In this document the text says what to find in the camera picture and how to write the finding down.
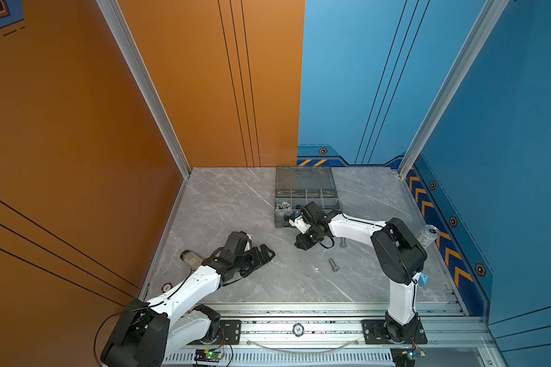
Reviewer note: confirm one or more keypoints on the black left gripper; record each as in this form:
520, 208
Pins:
265, 258

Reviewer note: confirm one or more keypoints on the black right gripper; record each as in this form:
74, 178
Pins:
301, 243

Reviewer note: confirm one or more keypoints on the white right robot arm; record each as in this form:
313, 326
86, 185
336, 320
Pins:
401, 258

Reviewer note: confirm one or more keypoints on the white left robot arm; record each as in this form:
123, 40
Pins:
146, 330

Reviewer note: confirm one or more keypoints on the grey plastic organizer box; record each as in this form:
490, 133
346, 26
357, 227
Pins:
295, 187

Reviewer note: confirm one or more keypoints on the brown cylinder object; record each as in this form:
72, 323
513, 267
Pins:
193, 260

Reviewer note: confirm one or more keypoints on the round floor marker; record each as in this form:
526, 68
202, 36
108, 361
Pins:
167, 287

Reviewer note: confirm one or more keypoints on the green circuit board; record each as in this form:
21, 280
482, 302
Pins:
208, 357

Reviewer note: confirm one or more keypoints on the blue triangular block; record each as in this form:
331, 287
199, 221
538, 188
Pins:
423, 280

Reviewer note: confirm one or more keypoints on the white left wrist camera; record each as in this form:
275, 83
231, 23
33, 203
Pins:
248, 243

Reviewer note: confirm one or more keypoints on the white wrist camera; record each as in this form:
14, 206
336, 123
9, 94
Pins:
300, 224
248, 243

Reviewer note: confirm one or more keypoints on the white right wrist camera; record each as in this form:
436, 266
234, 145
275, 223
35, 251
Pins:
300, 224

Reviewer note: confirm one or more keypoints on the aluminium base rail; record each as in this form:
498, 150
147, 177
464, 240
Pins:
344, 334

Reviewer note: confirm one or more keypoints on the right aluminium corner post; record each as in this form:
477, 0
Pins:
478, 35

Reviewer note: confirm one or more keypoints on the aluminium corner post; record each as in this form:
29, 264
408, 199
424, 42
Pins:
117, 24
478, 35

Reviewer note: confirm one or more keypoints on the left aluminium corner post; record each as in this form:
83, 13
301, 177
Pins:
117, 24

